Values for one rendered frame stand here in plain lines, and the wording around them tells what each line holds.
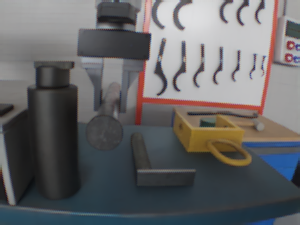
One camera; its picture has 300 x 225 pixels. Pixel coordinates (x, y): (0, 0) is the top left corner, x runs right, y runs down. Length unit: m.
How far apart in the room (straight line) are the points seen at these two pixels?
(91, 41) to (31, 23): 1.88
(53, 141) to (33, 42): 1.96
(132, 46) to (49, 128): 0.20
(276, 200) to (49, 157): 0.39
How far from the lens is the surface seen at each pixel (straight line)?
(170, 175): 0.38
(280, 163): 1.39
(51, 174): 0.33
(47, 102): 0.29
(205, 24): 2.21
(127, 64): 0.39
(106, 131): 0.26
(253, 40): 2.48
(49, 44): 2.17
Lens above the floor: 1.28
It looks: 15 degrees down
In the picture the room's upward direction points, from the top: 5 degrees clockwise
